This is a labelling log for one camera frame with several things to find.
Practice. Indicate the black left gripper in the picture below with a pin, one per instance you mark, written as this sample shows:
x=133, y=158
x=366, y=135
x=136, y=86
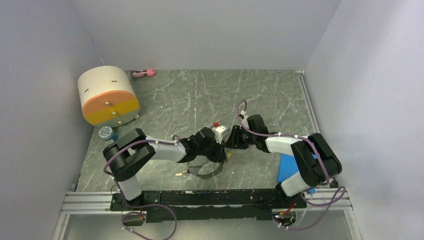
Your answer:
x=220, y=155

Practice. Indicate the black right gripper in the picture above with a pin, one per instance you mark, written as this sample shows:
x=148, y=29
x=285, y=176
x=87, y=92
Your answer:
x=234, y=141

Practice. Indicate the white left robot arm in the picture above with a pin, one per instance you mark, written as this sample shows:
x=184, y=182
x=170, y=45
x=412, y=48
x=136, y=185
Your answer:
x=126, y=156

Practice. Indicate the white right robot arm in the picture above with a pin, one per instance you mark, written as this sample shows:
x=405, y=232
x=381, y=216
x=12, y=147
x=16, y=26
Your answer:
x=316, y=162

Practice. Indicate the blue foam pad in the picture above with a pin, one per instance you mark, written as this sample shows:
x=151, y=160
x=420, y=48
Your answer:
x=288, y=169

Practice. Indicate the pink capped small bottle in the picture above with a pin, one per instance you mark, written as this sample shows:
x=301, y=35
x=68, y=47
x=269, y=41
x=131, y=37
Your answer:
x=142, y=73

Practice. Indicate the small blue white jar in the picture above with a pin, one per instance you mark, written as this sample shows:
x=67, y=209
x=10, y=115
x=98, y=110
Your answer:
x=107, y=134

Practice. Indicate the white round drawer cabinet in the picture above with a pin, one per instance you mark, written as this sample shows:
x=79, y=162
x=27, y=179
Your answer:
x=107, y=97

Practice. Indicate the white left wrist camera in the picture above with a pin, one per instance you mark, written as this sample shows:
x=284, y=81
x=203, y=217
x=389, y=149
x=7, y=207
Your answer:
x=221, y=132

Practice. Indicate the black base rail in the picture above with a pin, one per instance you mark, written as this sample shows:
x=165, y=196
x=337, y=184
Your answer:
x=160, y=206

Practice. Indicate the aluminium frame rail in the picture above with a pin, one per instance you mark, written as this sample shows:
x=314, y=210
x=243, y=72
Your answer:
x=97, y=203

